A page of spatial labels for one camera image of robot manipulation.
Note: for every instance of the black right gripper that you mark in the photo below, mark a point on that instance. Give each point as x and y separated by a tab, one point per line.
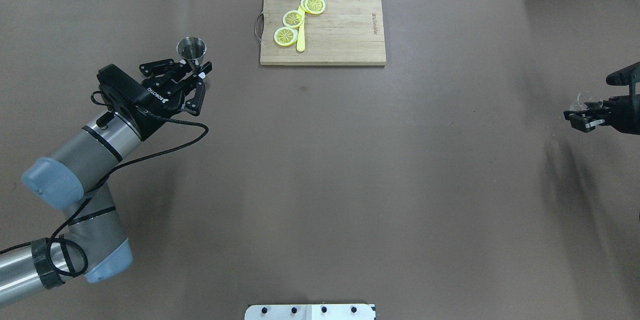
628	121

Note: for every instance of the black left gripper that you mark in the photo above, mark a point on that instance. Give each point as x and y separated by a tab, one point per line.
155	104

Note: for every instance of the clear glass shaker cup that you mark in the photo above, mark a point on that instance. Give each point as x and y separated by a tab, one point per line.
582	100

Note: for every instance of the steel jigger measuring cup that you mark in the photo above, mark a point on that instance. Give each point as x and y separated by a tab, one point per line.
192	51

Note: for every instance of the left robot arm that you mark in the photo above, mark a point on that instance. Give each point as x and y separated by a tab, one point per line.
92	243

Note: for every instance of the yellow plastic knife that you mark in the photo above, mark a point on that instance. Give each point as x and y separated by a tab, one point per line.
300	45

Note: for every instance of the lemon slice middle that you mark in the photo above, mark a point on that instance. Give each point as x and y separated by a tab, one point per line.
293	19

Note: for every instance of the wooden cutting board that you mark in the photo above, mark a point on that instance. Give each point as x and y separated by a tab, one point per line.
347	33

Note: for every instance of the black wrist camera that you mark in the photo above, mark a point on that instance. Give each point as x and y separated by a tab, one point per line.
120	91

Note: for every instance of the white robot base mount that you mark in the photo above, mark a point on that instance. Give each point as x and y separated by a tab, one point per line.
319	311

